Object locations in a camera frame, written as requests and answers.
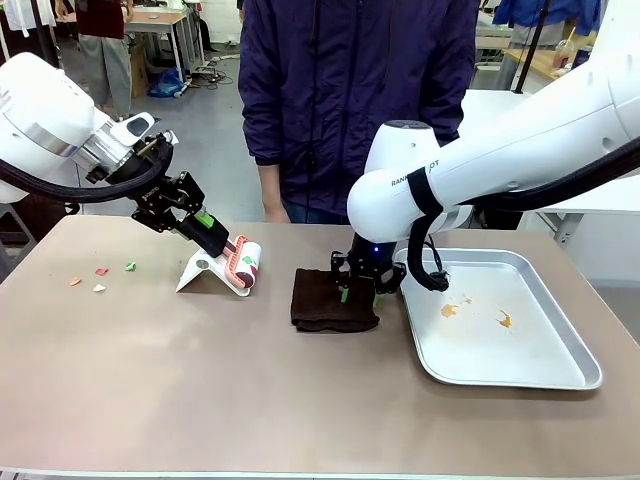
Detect brown cardboard box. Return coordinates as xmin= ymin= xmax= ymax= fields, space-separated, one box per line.
xmin=129 ymin=45 xmax=151 ymax=99

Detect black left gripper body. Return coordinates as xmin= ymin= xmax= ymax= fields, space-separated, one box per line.
xmin=130 ymin=170 xmax=206 ymax=235

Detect blue plastic bag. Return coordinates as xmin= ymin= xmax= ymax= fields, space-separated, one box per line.
xmin=147 ymin=67 xmax=185 ymax=99

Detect person's right forearm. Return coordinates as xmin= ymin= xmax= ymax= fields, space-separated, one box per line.
xmin=256 ymin=162 xmax=285 ymax=200

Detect blue jeans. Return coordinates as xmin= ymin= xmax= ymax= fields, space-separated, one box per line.
xmin=288 ymin=198 xmax=352 ymax=225

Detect wooden desk with drinks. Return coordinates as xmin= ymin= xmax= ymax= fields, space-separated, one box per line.
xmin=503 ymin=46 xmax=579 ymax=94

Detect person's right hand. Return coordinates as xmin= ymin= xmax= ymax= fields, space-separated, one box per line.
xmin=263 ymin=195 xmax=292 ymax=224

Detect person in navy jacket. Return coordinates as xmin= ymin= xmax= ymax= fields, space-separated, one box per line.
xmin=237 ymin=0 xmax=481 ymax=217

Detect pink lint roller black handle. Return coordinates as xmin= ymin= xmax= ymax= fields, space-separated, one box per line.
xmin=175 ymin=214 xmax=265 ymax=292

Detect black right arm cable sleeve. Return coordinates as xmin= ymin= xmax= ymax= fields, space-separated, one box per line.
xmin=405 ymin=144 xmax=640 ymax=295

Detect dark brown cloth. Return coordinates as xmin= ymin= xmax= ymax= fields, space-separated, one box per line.
xmin=290 ymin=268 xmax=381 ymax=334

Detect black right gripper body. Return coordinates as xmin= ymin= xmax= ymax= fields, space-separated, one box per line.
xmin=347 ymin=232 xmax=397 ymax=282

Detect floor cables bundle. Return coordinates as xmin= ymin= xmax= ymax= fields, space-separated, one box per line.
xmin=190 ymin=51 xmax=241 ymax=92

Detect black slanted pole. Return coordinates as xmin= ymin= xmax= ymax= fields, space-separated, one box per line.
xmin=511 ymin=0 xmax=550 ymax=95

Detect silver metal tray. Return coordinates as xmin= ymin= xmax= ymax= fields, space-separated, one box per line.
xmin=393 ymin=248 xmax=604 ymax=392

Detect blue drink can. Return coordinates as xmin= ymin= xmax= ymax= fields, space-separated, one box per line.
xmin=572 ymin=44 xmax=597 ymax=71

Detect clear plastic drink cup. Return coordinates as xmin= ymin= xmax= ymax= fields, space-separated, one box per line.
xmin=552 ymin=39 xmax=577 ymax=72

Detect bystander in blue jacket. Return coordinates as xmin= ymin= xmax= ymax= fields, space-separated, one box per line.
xmin=491 ymin=0 xmax=605 ymax=37

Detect black upright pole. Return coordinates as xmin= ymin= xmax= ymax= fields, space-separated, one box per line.
xmin=34 ymin=0 xmax=62 ymax=69

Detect white lint roller stand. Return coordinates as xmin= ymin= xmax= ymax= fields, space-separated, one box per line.
xmin=174 ymin=248 xmax=254 ymax=300

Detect bystander in grey trousers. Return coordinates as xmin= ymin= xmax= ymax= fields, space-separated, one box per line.
xmin=53 ymin=0 xmax=135 ymax=120

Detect wooden background table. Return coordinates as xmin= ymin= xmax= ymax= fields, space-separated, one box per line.
xmin=124 ymin=11 xmax=194 ymax=85

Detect white hanging garment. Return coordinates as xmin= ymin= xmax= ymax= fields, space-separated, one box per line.
xmin=0 ymin=0 xmax=58 ymax=38

